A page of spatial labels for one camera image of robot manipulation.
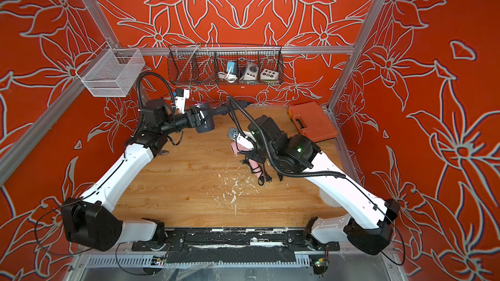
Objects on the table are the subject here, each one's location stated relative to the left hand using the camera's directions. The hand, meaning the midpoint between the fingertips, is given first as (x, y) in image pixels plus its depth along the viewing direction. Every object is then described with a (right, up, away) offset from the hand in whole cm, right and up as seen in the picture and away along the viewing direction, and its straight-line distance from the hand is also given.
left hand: (208, 110), depth 72 cm
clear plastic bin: (-50, +20, +20) cm, 58 cm away
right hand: (+15, -11, -7) cm, 19 cm away
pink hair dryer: (+18, -25, +19) cm, 36 cm away
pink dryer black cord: (+23, -28, +9) cm, 38 cm away
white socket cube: (+25, +19, +22) cm, 39 cm away
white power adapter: (+17, +20, +19) cm, 32 cm away
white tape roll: (+50, -39, +11) cm, 65 cm away
